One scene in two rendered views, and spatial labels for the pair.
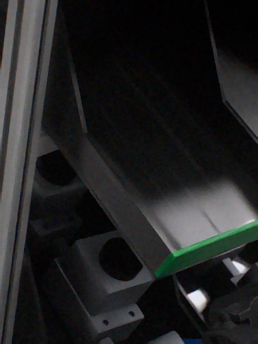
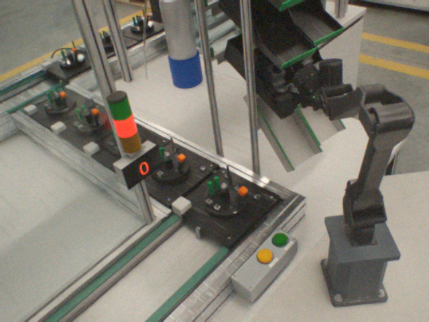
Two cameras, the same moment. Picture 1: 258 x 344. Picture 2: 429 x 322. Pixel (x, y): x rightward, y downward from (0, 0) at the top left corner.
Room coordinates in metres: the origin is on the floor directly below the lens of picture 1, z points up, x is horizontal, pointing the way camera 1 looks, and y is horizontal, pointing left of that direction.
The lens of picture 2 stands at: (-0.58, -0.11, 1.89)
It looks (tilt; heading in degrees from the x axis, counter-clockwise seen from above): 40 degrees down; 17
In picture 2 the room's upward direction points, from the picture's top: 9 degrees counter-clockwise
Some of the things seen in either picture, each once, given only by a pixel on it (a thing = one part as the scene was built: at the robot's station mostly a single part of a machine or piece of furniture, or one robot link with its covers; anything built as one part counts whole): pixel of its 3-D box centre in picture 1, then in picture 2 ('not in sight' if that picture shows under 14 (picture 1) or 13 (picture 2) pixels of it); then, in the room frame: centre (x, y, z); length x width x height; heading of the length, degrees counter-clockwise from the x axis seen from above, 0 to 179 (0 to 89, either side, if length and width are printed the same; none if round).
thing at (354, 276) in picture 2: not in sight; (356, 259); (0.12, -0.24, 0.96); 0.15 x 0.15 x 0.20; 14
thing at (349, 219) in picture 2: not in sight; (362, 209); (0.12, -0.24, 1.15); 0.09 x 0.07 x 0.06; 108
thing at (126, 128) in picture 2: not in sight; (125, 123); (0.18, 0.33, 1.33); 0.05 x 0.05 x 0.05
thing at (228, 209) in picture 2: not in sight; (225, 200); (0.28, 0.14, 0.98); 0.14 x 0.14 x 0.02
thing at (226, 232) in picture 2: not in sight; (226, 204); (0.28, 0.14, 0.96); 0.24 x 0.24 x 0.02; 59
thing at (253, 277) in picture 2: not in sight; (265, 263); (0.10, 0.00, 0.93); 0.21 x 0.07 x 0.06; 149
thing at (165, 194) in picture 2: not in sight; (167, 161); (0.41, 0.36, 1.01); 0.24 x 0.24 x 0.13; 59
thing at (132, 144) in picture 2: not in sight; (129, 139); (0.18, 0.33, 1.28); 0.05 x 0.05 x 0.05
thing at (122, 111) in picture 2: not in sight; (119, 106); (0.18, 0.33, 1.38); 0.05 x 0.05 x 0.05
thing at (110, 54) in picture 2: not in sight; (106, 37); (1.42, 1.02, 1.01); 0.24 x 0.24 x 0.13; 59
